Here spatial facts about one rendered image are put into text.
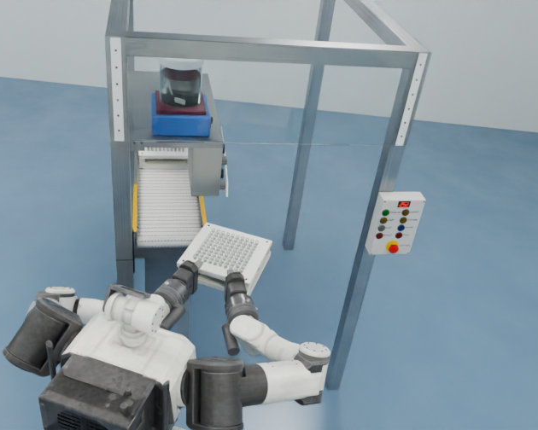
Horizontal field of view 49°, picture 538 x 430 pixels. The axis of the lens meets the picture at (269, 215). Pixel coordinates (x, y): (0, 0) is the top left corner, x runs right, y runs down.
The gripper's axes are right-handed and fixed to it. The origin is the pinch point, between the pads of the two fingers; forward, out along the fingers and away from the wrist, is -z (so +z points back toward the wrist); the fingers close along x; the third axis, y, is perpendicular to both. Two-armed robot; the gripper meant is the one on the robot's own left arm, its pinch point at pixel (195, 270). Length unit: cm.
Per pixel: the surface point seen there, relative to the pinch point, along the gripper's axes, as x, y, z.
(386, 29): -59, 23, -91
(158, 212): 20, -43, -42
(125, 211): 0.5, -37.4, -14.0
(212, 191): -3.5, -15.6, -36.9
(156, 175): 20, -60, -66
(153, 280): 51, -41, -35
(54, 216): 110, -165, -104
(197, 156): -18.2, -20.5, -33.8
